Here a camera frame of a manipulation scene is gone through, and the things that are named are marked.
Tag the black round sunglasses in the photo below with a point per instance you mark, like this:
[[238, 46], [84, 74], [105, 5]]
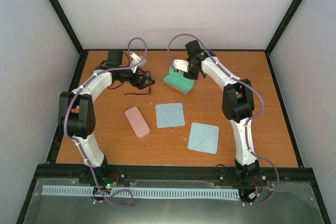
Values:
[[146, 93]]

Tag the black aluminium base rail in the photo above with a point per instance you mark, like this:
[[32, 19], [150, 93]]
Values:
[[126, 174]]

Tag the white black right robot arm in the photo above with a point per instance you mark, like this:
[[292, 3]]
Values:
[[237, 105]]

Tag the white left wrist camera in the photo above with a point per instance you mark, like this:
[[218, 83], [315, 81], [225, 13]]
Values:
[[138, 61]]

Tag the black cage frame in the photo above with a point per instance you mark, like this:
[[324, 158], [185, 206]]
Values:
[[83, 53]]

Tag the light blue cleaning cloth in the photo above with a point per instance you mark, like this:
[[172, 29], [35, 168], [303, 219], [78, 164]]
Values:
[[169, 115], [203, 138]]

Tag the grey green glasses case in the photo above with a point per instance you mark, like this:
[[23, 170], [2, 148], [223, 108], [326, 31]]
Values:
[[176, 80]]

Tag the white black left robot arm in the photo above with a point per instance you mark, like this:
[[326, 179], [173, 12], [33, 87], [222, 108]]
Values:
[[76, 114]]

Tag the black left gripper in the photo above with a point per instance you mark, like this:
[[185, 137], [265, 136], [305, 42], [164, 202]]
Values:
[[139, 84]]

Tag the pink glasses case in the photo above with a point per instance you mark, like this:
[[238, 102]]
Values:
[[137, 122]]

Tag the light blue slotted cable duct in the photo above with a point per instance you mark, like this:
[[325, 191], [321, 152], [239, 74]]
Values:
[[146, 193]]

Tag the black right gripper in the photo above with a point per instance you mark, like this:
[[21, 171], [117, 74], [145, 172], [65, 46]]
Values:
[[192, 76]]

